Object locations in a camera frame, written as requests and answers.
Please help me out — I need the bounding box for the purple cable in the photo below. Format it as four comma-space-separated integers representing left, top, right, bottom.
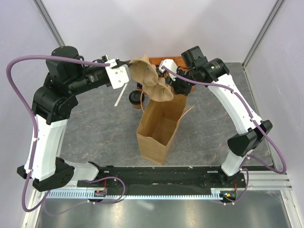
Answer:
161, 66, 287, 206
6, 55, 126, 216

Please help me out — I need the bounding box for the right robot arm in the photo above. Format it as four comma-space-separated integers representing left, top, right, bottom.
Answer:
176, 46, 273, 187

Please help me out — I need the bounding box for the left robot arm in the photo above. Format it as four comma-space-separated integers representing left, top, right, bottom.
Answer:
30, 56, 131, 192

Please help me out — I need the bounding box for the black cup lid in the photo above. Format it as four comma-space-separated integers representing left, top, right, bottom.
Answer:
129, 90, 144, 105

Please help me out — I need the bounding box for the white straw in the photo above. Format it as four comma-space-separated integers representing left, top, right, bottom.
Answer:
114, 83, 128, 107

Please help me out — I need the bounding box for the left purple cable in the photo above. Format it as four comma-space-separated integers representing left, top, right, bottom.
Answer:
6, 55, 126, 216

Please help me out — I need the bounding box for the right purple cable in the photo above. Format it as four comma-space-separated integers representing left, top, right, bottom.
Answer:
161, 66, 287, 206

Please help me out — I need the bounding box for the cardboard cup carrier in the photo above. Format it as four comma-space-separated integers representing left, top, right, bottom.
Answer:
129, 55, 174, 102

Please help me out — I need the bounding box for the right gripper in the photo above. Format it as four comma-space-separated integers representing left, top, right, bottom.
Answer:
168, 68, 197, 96

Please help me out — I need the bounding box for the orange compartment tray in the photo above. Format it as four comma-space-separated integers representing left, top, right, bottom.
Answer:
149, 57, 195, 95

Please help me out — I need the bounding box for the brown paper coffee cup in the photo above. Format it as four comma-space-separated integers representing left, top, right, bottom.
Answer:
132, 103, 143, 110

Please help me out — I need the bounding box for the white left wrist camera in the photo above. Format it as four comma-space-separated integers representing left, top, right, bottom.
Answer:
105, 58, 131, 89

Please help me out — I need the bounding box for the slotted cable duct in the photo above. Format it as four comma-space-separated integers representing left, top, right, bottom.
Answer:
47, 189, 230, 200

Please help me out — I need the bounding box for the brown paper bag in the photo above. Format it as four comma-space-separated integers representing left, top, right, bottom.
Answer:
136, 94, 189, 165

